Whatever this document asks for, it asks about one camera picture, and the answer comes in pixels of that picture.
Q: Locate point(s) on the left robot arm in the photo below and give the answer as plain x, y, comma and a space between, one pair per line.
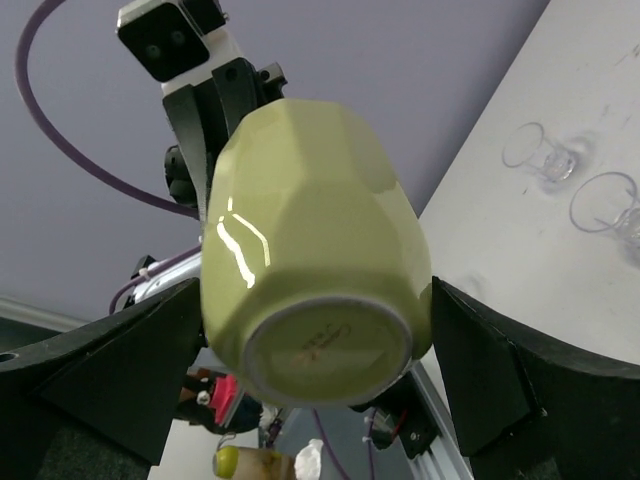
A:
204, 115

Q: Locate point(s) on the clear glass front left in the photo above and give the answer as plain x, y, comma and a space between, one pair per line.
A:
531, 150

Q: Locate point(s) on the aluminium rail frame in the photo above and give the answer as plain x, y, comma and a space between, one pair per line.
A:
442, 458

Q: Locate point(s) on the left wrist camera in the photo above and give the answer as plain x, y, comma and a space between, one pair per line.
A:
178, 43

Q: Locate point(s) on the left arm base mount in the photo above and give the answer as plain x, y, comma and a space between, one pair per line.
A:
402, 414

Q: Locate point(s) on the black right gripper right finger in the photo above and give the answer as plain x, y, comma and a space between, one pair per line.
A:
526, 405

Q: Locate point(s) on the clear glass front right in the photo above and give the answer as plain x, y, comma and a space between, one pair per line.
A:
608, 205

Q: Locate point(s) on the clear glass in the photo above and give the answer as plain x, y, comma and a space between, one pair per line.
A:
531, 150
608, 205

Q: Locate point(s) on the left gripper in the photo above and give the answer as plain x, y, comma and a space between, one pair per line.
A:
238, 89

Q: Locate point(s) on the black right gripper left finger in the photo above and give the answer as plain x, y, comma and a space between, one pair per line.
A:
98, 402

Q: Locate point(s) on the green mug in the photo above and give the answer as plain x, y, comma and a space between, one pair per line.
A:
315, 274

